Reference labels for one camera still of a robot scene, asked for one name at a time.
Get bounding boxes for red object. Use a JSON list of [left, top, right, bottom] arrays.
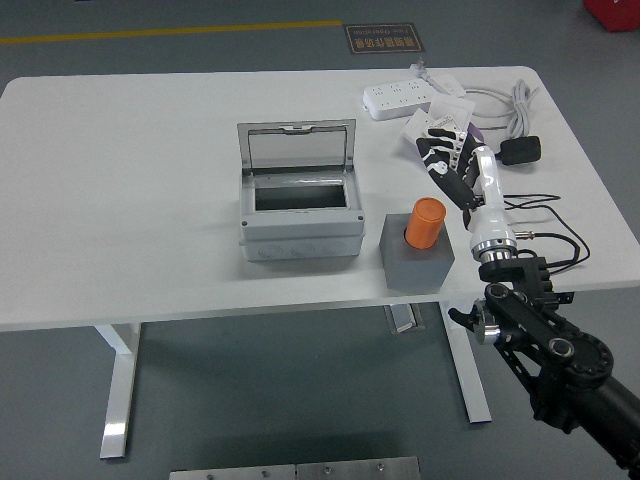
[[582, 0, 640, 34]]

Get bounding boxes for large white switch panel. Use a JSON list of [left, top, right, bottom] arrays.
[[428, 93, 476, 126]]

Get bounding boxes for thin black adapter cord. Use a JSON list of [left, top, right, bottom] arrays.
[[502, 193, 592, 275]]

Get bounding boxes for yellow floor line tape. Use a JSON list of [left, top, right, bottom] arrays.
[[0, 19, 344, 45]]

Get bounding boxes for brown floor sign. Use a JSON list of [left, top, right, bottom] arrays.
[[343, 22, 426, 55]]

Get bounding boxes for grey metal plate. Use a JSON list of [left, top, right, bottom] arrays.
[[168, 464, 297, 480], [296, 456, 421, 480]]

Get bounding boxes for grey plastic junction box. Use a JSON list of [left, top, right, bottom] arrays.
[[238, 167, 365, 264]]

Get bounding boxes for grey under-table control box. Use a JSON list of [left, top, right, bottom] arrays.
[[383, 303, 425, 334]]

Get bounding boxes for orange cylindrical battery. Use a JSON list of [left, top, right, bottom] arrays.
[[404, 197, 448, 250]]

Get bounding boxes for white table leg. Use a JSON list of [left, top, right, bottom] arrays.
[[93, 322, 143, 460], [439, 299, 494, 425]]

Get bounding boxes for grey block battery holder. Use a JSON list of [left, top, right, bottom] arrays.
[[379, 213, 456, 291]]

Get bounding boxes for white power strip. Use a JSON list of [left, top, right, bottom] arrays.
[[362, 77, 441, 121]]

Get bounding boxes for white power strip cable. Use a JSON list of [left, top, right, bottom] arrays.
[[408, 58, 542, 142]]

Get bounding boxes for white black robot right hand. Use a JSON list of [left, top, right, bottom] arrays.
[[414, 127, 516, 251]]

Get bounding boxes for black power adapter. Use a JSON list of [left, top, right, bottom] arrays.
[[499, 135, 543, 167]]

